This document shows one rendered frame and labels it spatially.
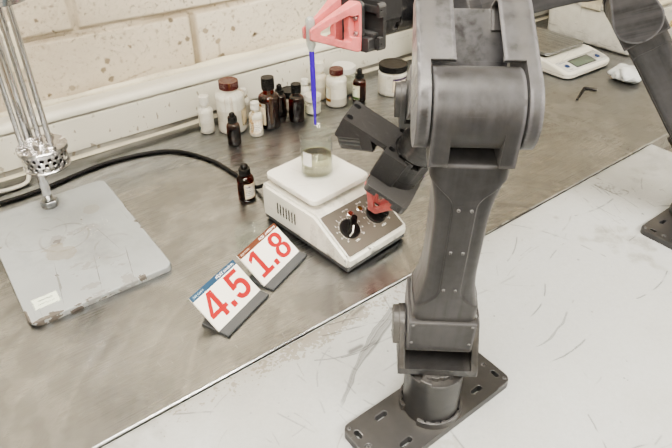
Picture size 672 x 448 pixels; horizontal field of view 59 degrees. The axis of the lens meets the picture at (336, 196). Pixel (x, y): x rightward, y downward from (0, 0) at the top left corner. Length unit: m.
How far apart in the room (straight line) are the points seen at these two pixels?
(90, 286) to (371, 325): 0.40
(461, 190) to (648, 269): 0.55
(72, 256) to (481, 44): 0.69
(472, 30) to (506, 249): 0.50
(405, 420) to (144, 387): 0.31
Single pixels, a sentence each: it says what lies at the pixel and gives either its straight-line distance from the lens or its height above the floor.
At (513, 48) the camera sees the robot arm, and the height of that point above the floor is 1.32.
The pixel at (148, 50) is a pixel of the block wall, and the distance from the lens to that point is 1.27.
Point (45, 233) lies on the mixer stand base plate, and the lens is 1.04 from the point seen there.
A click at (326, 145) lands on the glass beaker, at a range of 0.89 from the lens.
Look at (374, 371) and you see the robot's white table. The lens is 0.75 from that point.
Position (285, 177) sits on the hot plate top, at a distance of 0.93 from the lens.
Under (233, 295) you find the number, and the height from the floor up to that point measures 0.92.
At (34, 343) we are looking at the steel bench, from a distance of 0.87.
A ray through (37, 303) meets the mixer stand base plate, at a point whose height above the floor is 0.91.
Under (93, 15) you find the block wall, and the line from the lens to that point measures 1.22.
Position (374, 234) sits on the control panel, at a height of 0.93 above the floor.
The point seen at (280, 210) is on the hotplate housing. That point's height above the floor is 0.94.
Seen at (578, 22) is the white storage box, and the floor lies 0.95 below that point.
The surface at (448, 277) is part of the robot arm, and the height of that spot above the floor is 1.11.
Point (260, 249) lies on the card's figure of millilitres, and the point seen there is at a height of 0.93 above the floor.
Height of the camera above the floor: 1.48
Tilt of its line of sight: 34 degrees down
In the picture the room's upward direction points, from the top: straight up
